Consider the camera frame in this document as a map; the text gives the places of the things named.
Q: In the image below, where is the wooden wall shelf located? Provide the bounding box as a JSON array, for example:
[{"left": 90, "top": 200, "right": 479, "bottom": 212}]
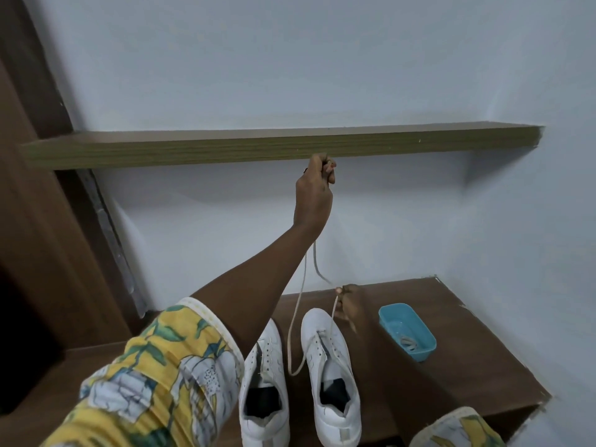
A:
[{"left": 20, "top": 121, "right": 546, "bottom": 171}]

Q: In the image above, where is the white sneaker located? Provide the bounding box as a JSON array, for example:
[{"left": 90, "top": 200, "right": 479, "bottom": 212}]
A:
[
  {"left": 300, "top": 307, "right": 363, "bottom": 447},
  {"left": 238, "top": 318, "right": 291, "bottom": 447}
]

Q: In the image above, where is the person's right forearm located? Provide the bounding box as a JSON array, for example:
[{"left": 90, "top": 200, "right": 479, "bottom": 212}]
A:
[{"left": 353, "top": 316, "right": 449, "bottom": 444}]

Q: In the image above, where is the person's right hand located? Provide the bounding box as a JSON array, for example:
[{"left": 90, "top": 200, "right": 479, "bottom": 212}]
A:
[{"left": 335, "top": 283, "right": 367, "bottom": 329}]

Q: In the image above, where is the person's left forearm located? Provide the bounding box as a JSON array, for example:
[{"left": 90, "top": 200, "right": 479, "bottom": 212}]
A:
[{"left": 189, "top": 220, "right": 323, "bottom": 360}]

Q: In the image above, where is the person's left hand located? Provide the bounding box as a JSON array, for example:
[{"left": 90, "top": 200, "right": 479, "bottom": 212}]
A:
[{"left": 293, "top": 153, "right": 337, "bottom": 230}]

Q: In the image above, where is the blue plastic basket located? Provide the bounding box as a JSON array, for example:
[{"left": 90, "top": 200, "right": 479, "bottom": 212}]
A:
[{"left": 377, "top": 302, "right": 438, "bottom": 363}]

